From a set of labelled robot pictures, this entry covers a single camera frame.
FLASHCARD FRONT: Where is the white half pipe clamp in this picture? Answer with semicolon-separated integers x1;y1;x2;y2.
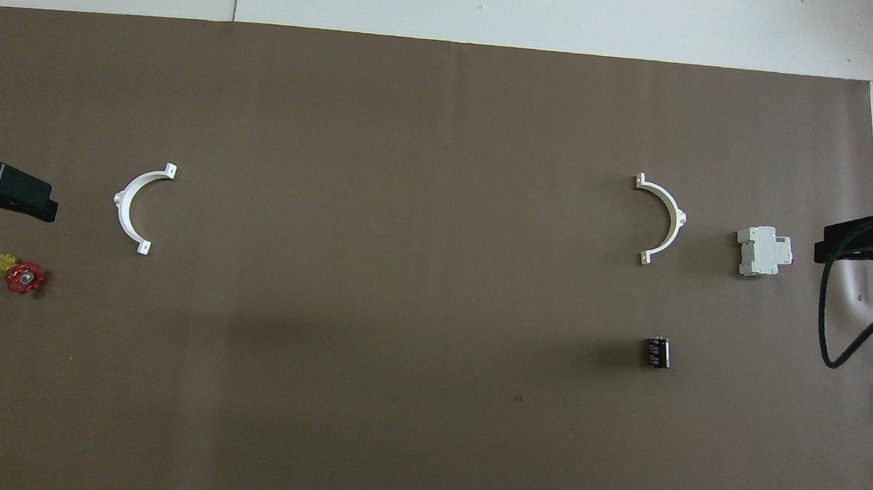
628;172;693;268
109;159;179;258

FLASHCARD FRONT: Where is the white circuit breaker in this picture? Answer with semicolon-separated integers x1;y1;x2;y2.
734;224;796;281

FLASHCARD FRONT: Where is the black cylindrical capacitor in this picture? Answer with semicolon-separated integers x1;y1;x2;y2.
642;335;673;370

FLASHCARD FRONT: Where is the brown paper mat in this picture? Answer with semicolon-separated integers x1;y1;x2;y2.
0;5;873;490

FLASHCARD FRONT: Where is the red-handled brass valve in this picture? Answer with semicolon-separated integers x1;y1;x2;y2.
0;252;48;297

